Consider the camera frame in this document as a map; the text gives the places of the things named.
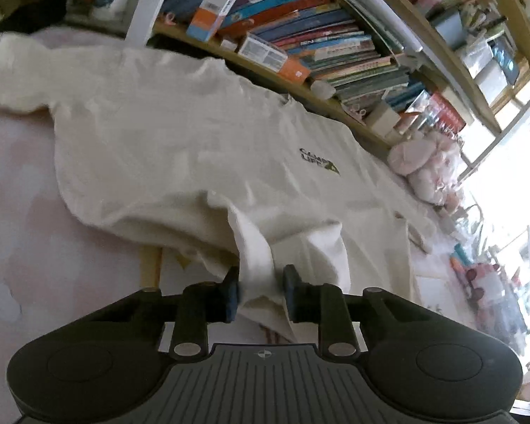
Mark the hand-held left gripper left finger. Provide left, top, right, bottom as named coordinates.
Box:
left=90, top=266, right=243, bottom=358

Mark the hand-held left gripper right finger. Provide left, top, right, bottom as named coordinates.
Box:
left=283, top=264, right=430, bottom=359

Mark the cream printed t-shirt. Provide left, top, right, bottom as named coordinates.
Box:
left=0, top=33, right=438, bottom=345

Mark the bunch of pastel markers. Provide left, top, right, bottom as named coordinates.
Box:
left=450, top=243, right=473, bottom=275

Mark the white pink plush bunny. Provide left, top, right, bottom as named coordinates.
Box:
left=388, top=130, right=464, bottom=206

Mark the pink toy car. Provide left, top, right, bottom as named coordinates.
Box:
left=464, top=263, right=502, bottom=314

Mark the pink scissors card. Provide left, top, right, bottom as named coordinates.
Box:
left=344, top=97, right=367, bottom=118

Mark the white square pen holder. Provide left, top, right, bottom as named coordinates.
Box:
left=366, top=99, right=400, bottom=135

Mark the white charger block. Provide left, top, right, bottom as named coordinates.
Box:
left=311, top=80, right=337, bottom=100

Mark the pink checked cartoon desk mat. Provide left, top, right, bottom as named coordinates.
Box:
left=0, top=24, right=487, bottom=411

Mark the thick red book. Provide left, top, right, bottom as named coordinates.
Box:
left=424, top=93, right=466, bottom=133

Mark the flat white orange box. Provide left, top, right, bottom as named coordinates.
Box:
left=237, top=33, right=312, bottom=82

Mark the row of books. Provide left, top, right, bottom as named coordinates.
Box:
left=161, top=0, right=429, bottom=111

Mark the tall white blue orange box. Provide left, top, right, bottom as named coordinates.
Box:
left=186, top=0, right=252, bottom=42

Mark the white wooden bookshelf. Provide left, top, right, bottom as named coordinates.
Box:
left=124, top=0, right=530, bottom=177

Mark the white jar green lid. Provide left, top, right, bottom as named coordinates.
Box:
left=90, top=0, right=131, bottom=20

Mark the stack of thin booklets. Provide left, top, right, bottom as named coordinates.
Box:
left=380, top=0, right=530, bottom=98

